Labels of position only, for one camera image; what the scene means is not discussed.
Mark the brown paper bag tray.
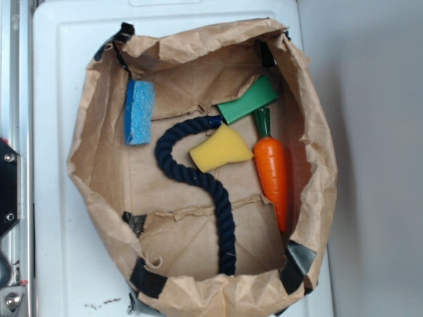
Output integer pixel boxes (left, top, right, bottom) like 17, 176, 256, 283
67, 18, 338, 316

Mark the yellow sponge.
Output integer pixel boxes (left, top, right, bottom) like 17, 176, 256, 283
189, 123, 254, 173

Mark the orange toy carrot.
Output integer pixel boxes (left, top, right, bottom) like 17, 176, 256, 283
253, 108, 288, 232

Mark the green rectangular block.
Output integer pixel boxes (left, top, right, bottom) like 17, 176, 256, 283
217, 76, 278, 125

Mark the blue sponge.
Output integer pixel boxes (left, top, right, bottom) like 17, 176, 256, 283
124, 79, 155, 145

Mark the dark blue rope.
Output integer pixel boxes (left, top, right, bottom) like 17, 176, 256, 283
154, 115, 237, 276

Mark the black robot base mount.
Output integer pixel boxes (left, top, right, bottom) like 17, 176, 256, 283
0, 138, 21, 239

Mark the aluminium frame rail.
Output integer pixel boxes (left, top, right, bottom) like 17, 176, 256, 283
1, 1, 38, 316

